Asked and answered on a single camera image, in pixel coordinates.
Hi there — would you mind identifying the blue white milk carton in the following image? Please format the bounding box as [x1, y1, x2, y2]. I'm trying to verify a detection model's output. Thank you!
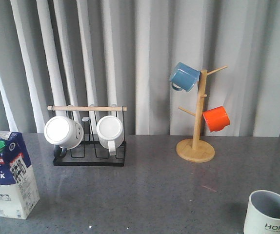
[0, 131, 40, 219]

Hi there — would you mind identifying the pale green HOME mug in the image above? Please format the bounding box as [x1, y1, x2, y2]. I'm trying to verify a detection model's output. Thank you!
[243, 190, 280, 234]

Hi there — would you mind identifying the large white mug on rack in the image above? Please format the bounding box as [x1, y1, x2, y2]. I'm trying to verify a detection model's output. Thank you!
[44, 116, 84, 149]

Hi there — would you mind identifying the grey white curtain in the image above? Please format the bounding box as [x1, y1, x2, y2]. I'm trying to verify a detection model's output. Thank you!
[0, 0, 280, 137]

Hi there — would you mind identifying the white ribbed mug on rack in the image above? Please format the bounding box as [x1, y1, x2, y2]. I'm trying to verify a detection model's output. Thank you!
[97, 116, 123, 156]

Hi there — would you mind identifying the wooden mug tree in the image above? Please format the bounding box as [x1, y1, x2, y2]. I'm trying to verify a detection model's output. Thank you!
[176, 65, 228, 163]

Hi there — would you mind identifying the blue mug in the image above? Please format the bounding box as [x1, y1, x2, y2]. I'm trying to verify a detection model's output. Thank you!
[169, 62, 200, 92]

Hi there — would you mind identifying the orange mug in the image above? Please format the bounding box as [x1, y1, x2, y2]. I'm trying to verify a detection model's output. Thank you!
[202, 106, 230, 132]

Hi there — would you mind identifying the black wire mug rack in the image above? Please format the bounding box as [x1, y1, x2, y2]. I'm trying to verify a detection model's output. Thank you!
[47, 105, 127, 167]

